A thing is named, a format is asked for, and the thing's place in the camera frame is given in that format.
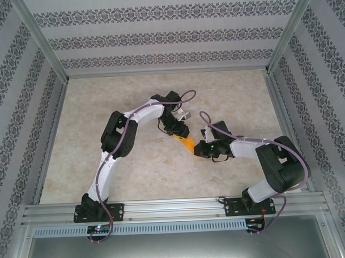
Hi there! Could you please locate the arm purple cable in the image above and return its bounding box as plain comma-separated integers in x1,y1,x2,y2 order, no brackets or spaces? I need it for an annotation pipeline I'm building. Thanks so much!
198,107,313,238
84,90,201,244

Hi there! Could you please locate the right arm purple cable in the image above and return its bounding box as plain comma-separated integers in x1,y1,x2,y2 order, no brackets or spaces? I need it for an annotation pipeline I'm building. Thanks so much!
198,107,313,238

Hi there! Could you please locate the left gripper short black cable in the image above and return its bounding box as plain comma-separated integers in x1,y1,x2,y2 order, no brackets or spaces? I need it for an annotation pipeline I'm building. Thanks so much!
157,119,169,136

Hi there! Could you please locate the aluminium side rail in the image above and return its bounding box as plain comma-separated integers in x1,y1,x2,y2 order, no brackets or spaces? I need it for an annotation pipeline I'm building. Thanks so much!
27,78,74,205
262,68,317,194

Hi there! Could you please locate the aluminium frame post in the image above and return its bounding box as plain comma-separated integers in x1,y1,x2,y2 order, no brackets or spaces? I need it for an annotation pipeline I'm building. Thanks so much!
263,0,321,75
8,0,69,84

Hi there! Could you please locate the thin aluminium back rail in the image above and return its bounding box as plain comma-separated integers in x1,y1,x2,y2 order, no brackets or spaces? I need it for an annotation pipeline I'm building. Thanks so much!
65,67,269,80

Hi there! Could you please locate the orange cloth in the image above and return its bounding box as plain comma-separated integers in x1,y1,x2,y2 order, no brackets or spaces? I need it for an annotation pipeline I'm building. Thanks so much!
172,134,197,158

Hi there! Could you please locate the grey sheet metal tray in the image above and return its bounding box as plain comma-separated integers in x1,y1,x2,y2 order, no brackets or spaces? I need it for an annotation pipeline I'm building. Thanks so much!
7,213,345,258

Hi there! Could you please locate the slotted grey cable duct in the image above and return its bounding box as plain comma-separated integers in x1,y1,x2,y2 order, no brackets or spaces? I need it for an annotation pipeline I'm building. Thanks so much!
32,219,248,239

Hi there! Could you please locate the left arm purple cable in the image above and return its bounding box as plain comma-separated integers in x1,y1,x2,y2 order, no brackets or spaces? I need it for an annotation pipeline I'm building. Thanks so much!
84,90,201,244

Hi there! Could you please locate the gripper short black cable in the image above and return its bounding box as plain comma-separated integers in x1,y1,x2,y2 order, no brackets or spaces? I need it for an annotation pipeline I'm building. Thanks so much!
211,154,231,164
157,119,169,136

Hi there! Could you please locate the long aluminium mounting rail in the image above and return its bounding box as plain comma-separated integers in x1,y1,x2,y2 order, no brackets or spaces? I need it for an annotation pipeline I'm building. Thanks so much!
20,193,331,225

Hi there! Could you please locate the right gripper short black cable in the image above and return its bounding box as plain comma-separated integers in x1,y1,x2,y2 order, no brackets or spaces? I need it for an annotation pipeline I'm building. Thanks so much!
211,154,231,164

